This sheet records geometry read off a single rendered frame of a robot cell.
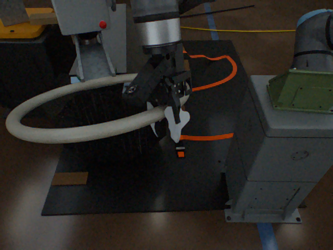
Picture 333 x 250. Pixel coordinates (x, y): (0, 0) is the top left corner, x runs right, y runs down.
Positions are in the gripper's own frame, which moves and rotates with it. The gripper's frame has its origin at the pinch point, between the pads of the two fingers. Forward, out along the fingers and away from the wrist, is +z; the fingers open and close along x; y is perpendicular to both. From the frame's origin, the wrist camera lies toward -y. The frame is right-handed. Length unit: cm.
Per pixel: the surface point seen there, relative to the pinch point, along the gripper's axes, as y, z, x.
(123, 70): 51, 1, 82
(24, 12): 45, -40, 185
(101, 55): 25, -13, 59
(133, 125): -8.1, -6.0, 0.0
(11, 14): 36, -39, 188
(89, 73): 14, -8, 52
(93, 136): -15.2, -5.7, 3.9
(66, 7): 20, -33, 69
